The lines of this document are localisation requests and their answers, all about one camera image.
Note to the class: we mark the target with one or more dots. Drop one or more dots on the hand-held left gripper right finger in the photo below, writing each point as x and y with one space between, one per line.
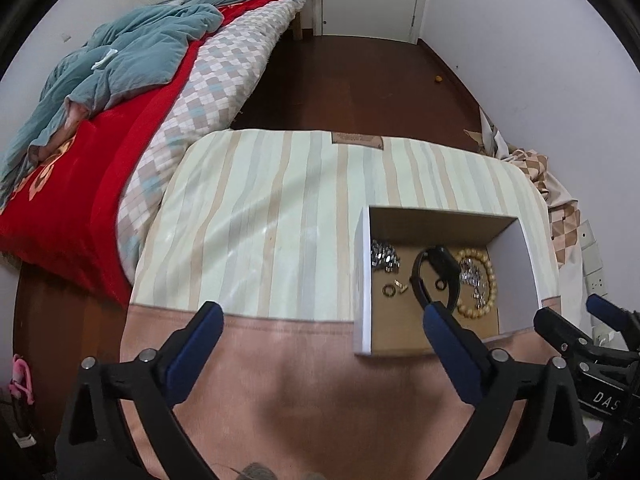
450 357

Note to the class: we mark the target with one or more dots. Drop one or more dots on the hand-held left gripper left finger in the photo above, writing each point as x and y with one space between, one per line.
196 347

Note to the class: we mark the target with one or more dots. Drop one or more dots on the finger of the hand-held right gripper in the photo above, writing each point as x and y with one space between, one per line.
555 327
612 312

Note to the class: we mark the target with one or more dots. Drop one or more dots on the black smartwatch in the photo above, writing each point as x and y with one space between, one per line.
442 259

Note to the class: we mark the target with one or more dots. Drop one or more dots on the white cardboard box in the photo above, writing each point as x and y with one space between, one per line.
363 285

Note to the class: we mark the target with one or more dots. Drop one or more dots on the white charger plug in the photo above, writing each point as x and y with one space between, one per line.
605 336

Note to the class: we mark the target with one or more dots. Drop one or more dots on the white power strip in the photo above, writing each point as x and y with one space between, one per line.
592 260

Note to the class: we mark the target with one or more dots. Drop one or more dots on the brown checkered cloth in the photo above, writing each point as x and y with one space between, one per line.
540 180

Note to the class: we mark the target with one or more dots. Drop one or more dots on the pink plastic item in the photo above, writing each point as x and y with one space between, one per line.
22 380

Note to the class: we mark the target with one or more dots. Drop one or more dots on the black and white shoe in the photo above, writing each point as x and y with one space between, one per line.
26 441

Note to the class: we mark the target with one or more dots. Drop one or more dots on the bed with red cover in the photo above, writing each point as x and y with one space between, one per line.
75 195

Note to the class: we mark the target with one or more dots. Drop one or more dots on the brown cloth label patch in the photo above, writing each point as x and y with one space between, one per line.
357 140

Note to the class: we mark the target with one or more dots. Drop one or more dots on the checkered bed sheet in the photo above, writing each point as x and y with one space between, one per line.
210 90

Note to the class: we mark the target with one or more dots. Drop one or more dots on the blue-grey duvet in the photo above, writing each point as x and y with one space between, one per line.
130 55

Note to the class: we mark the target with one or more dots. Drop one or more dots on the white tissue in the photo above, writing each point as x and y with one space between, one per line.
104 59

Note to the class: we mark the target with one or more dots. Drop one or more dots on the wooden bed frame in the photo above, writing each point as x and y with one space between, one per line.
304 15

